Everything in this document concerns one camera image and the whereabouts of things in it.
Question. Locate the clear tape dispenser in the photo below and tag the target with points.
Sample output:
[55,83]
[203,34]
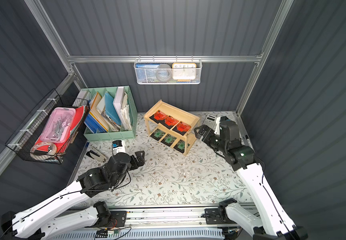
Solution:
[44,148]

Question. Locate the green tea bag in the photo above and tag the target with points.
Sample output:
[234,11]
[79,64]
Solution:
[181,146]
[168,140]
[158,134]

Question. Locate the blue box in basket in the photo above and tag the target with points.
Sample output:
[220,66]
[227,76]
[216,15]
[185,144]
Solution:
[146,72]

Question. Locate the pink plastic tool case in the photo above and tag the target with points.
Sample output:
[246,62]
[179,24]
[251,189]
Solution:
[58,125]

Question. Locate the green file organizer box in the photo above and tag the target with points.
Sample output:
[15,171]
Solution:
[113,114]

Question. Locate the grey tape roll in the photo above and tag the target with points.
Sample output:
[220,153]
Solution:
[163,73]

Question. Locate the yellow white alarm clock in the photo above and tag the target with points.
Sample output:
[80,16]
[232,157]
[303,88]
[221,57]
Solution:
[184,71]

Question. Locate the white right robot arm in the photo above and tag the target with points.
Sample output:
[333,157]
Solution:
[273,223]

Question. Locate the white mesh hanging basket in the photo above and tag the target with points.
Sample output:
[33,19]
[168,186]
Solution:
[170,61]

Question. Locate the black wire wall basket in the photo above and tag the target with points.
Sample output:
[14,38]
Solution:
[25,137]

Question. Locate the red tea bag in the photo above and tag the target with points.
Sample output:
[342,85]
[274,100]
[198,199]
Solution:
[182,128]
[169,122]
[158,117]

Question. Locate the black marker pen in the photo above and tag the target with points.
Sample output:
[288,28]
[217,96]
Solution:
[248,140]

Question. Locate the red folder in basket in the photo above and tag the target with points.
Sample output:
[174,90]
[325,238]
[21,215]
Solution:
[61,148]

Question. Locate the white scientific calculator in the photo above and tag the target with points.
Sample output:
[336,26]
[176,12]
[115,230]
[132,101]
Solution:
[210,121]

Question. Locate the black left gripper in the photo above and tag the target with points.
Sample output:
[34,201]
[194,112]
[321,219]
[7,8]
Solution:
[136,159]

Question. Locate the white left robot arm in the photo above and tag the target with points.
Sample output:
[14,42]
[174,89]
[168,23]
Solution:
[46,220]

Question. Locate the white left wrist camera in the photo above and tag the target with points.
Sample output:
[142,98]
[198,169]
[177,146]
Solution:
[118,146]

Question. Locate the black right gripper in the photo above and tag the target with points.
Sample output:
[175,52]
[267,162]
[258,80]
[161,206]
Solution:
[206,133]

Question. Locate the light wooden two-tier shelf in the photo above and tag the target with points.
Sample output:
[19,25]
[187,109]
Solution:
[178,114]

